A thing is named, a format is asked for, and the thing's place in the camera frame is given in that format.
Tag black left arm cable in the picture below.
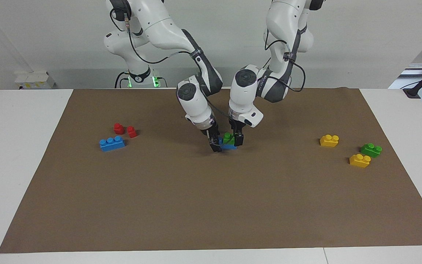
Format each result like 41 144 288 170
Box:
264 29 306 92

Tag black right base cable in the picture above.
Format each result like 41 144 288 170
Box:
115 71 131 88

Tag blue three-stud toy block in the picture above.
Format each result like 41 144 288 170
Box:
99 136 126 152
218 137 238 150

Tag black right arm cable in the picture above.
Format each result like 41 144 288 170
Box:
110 7 233 129

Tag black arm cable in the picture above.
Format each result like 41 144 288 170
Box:
110 7 233 129
264 29 306 92

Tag brown table mat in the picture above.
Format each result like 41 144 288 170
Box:
0 87 422 254

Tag yellow two-stud toy block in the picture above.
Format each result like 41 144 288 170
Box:
349 154 371 168
320 135 340 148

